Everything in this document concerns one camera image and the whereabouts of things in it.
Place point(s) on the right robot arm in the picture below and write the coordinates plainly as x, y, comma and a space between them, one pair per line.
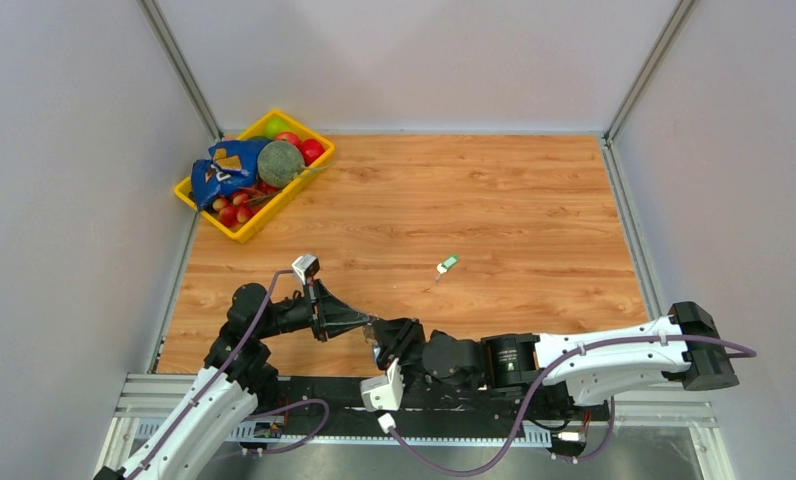
575, 369

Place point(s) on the metal key holder red handle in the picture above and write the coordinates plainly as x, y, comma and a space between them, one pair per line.
370, 338

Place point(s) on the key with green tag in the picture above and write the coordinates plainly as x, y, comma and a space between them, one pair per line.
445, 266

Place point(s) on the green melon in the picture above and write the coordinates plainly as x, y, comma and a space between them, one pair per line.
279, 163

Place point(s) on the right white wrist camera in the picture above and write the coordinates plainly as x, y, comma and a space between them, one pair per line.
384, 392

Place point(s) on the yellow plastic bin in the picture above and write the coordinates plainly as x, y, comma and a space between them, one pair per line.
183, 189

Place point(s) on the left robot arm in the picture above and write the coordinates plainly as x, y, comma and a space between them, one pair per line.
236, 378

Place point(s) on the left frame post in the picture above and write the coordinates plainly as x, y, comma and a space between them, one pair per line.
155, 17

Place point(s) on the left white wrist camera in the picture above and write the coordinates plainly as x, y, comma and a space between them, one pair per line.
305, 268

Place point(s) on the bunch of red cherries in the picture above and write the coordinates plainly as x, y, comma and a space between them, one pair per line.
238, 208

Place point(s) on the red tomato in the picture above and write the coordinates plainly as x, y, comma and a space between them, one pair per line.
311, 150

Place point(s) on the blue snack bag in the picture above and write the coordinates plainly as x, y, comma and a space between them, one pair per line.
232, 166

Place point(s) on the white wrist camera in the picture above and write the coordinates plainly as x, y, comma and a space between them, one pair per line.
384, 392
305, 268

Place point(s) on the red apple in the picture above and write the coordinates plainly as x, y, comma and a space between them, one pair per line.
289, 137

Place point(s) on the right frame post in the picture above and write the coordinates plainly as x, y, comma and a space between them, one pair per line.
662, 45

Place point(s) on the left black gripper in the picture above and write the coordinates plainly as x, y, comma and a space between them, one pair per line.
333, 316

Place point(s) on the frame post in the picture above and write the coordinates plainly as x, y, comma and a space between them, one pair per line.
662, 45
155, 17

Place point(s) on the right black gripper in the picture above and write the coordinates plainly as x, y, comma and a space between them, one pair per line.
396, 338

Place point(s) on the green apple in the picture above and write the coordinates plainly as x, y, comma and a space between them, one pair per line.
275, 126

